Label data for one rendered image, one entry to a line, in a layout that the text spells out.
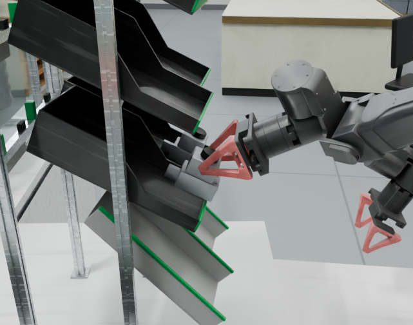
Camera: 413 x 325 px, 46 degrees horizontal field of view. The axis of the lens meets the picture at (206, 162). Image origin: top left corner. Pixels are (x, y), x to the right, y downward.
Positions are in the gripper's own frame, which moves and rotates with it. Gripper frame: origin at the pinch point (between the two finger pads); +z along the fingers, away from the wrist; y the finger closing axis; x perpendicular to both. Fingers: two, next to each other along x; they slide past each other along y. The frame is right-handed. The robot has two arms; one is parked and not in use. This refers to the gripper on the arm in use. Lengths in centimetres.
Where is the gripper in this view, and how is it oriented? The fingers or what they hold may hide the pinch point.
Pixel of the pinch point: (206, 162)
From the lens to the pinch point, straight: 75.6
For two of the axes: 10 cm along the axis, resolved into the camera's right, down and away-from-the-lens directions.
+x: 4.3, 8.3, 3.5
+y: -1.1, 4.3, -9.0
